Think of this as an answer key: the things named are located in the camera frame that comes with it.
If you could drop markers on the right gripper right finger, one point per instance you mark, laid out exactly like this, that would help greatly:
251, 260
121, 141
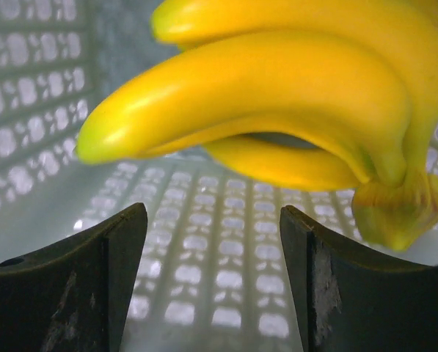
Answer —
349, 297

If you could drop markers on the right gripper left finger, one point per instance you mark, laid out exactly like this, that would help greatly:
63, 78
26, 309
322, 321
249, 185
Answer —
73, 295

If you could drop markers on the light blue plastic basket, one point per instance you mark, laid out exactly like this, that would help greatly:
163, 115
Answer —
212, 274

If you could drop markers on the yellow banana bunch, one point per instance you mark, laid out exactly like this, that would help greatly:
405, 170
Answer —
310, 95

